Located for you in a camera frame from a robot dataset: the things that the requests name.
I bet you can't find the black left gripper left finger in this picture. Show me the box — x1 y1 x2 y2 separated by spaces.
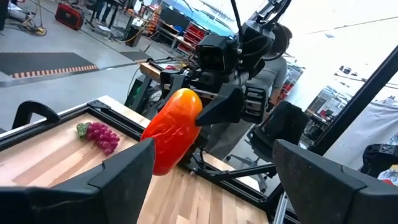
0 139 155 224

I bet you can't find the orange-red mango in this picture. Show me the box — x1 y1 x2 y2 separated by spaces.
140 88 203 177

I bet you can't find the purple grape bunch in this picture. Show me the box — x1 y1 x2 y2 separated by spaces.
76 121 121 156

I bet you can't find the black curved bracket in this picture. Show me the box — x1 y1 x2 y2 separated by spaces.
11 100 60 130

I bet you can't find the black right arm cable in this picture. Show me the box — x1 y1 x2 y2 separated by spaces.
229 0 244 37

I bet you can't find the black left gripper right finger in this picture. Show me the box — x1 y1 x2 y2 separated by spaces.
273 139 398 224

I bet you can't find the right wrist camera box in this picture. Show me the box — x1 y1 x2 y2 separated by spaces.
195 34 242 75

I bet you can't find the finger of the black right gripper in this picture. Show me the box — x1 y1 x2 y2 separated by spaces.
195 83 245 127
159 74 187 110

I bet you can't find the black office chair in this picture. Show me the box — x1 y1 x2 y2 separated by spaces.
248 100 310 187

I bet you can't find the person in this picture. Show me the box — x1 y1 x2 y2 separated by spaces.
211 23 294 160

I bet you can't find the red storage bin rack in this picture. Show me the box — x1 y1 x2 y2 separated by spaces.
177 21 210 56

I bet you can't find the black hazard-striped floor mat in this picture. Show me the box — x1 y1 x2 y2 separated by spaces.
0 52 99 79

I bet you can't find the red toolbox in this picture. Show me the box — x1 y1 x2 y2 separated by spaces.
55 2 85 31

